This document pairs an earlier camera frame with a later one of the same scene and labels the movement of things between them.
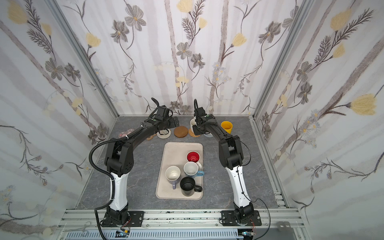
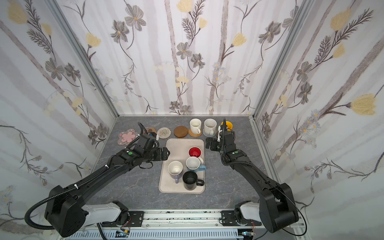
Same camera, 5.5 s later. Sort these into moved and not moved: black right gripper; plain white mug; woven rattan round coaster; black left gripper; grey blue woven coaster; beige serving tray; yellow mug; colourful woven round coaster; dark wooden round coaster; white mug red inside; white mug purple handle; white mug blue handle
Moved: white mug blue handle; white mug purple handle; beige serving tray; black right gripper; white mug red inside; black left gripper
Not moved: yellow mug; woven rattan round coaster; dark wooden round coaster; plain white mug; colourful woven round coaster; grey blue woven coaster
